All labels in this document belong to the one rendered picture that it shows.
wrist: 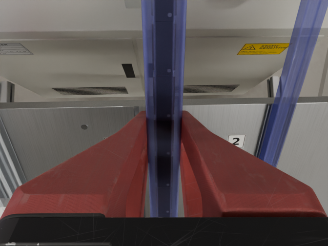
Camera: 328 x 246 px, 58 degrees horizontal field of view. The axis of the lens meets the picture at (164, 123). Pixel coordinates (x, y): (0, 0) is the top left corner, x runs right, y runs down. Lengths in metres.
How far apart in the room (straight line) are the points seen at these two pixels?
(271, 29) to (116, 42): 0.27
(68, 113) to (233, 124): 0.14
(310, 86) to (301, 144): 0.97
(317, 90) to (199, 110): 1.04
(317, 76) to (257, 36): 0.74
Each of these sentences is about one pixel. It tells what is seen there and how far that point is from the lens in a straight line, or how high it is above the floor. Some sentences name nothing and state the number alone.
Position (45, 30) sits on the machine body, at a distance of 0.54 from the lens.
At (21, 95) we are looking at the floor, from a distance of 1.22.
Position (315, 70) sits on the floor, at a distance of 1.29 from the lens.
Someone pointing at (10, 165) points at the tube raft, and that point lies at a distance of 0.30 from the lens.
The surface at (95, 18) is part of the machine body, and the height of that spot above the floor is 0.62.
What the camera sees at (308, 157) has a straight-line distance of 0.32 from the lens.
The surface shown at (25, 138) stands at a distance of 0.29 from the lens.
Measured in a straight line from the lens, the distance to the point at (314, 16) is 0.22.
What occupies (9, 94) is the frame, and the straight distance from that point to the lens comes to 0.88.
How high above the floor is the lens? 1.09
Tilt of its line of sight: 84 degrees down
